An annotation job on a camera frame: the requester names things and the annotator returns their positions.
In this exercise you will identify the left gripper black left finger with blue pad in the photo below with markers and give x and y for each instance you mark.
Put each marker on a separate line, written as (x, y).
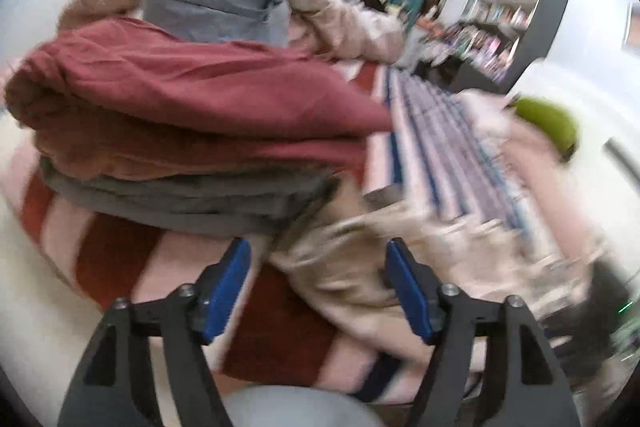
(114, 384)

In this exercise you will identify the cream patterned pajama pant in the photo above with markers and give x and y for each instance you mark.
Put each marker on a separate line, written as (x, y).
(337, 265)

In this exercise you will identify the grey folded garment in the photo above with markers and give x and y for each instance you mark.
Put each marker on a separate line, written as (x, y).
(219, 205)

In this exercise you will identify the pink striped pillow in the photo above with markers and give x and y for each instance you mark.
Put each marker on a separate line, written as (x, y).
(536, 161)

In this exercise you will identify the striped plush bed blanket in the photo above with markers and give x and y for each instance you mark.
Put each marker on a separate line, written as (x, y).
(472, 189)

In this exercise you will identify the green plush toy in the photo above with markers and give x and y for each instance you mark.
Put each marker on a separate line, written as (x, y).
(551, 119)

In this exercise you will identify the white bed headboard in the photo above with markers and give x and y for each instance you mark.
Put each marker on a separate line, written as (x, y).
(606, 190)

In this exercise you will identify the maroon folded garment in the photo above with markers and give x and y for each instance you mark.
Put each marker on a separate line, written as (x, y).
(123, 98)

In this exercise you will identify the dark bookshelf with items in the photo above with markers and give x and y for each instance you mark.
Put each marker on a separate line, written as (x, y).
(491, 45)

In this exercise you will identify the blue denim folded garment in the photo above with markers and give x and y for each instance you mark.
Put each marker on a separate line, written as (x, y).
(215, 21)

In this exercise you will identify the pink striped duvet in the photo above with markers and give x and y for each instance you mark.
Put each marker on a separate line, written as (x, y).
(343, 29)

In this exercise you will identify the framed wall picture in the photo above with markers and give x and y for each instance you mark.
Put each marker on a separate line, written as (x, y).
(632, 30)

